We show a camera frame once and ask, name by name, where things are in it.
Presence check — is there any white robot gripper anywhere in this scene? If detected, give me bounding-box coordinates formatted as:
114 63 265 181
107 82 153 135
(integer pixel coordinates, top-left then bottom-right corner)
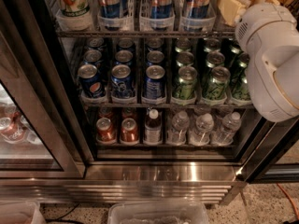
218 0 299 55

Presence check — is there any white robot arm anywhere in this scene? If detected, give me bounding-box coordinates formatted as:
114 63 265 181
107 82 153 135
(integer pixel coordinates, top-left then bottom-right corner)
217 0 299 122

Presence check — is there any red bull can right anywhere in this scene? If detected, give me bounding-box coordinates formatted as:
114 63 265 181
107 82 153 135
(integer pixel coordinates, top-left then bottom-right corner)
182 0 210 19

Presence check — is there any red bull can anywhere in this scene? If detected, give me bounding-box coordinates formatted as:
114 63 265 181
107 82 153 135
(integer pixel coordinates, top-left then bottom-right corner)
149 0 173 19
182 0 210 19
98 0 128 19

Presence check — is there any front green can right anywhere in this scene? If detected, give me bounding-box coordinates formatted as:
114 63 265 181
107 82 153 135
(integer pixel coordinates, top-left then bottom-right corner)
232 72 250 101

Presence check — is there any green can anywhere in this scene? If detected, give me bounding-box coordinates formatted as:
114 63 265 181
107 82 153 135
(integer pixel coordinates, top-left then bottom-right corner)
232 72 250 101
172 66 197 100
202 66 230 100

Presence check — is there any red bull can middle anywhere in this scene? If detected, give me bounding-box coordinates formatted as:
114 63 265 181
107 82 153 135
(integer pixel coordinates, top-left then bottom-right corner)
149 0 173 19

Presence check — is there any front green can middle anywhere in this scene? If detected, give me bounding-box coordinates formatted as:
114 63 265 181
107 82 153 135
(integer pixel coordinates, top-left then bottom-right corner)
202 66 230 100

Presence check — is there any front green can left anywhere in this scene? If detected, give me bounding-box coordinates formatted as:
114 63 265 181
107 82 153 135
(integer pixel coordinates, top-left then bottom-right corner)
172 66 197 100

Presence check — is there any blue can column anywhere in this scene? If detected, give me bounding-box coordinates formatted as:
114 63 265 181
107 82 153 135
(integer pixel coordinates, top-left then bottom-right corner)
111 64 135 99
144 65 165 100

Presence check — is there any red bull can left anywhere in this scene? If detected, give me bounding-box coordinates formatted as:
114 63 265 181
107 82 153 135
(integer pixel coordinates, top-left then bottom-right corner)
98 0 128 19

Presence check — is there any white 7up can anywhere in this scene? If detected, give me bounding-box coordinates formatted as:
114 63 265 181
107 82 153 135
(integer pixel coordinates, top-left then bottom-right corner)
52 0 91 18

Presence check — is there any front pepsi can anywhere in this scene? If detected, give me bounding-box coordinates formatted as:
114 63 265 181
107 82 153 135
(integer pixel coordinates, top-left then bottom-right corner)
78 64 105 98

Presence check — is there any front red can right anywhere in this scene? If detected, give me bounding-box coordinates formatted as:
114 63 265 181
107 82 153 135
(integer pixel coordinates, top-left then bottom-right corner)
121 118 138 142

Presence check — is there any steel fridge base grille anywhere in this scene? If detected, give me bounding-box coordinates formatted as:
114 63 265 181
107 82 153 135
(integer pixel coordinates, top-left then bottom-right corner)
0 162 246 205

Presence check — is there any front red can left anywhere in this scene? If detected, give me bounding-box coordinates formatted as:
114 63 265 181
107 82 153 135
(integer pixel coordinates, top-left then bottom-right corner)
96 118 116 142

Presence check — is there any glass fridge door left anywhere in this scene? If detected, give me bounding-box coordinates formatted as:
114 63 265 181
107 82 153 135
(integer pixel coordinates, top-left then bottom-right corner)
0 1 85 179

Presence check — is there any water bottle right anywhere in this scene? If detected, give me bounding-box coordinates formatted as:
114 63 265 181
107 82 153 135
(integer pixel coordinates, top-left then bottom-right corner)
211 112 241 147

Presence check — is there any water bottle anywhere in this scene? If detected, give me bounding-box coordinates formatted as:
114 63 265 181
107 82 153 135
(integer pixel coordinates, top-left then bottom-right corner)
189 113 214 147
211 112 241 147
167 111 190 146

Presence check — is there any water bottle middle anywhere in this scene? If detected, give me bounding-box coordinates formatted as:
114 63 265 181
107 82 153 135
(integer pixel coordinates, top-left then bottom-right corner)
189 113 214 147

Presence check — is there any water bottle left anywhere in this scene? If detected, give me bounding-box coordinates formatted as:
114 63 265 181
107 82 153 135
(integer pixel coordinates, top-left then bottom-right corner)
167 111 190 146

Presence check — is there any dark drink bottle white cap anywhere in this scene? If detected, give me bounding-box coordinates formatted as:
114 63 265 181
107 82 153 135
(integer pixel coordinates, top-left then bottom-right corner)
144 109 162 145

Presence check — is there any clear plastic bin centre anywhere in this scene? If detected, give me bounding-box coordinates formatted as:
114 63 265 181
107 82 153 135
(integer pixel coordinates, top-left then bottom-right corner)
107 200 209 224

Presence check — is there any clear plastic bin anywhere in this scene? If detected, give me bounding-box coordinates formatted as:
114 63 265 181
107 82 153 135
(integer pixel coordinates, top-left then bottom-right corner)
107 200 209 224
0 202 47 224

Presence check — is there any clear plastic bin left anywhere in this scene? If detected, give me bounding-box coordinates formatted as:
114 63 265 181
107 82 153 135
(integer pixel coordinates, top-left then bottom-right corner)
0 202 47 224

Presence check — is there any orange cable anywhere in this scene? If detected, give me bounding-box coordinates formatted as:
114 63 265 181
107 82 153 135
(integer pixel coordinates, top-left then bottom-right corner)
276 184 299 219

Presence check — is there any black cable on floor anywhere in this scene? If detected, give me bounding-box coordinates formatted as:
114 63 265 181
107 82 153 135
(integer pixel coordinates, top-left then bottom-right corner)
45 203 84 224

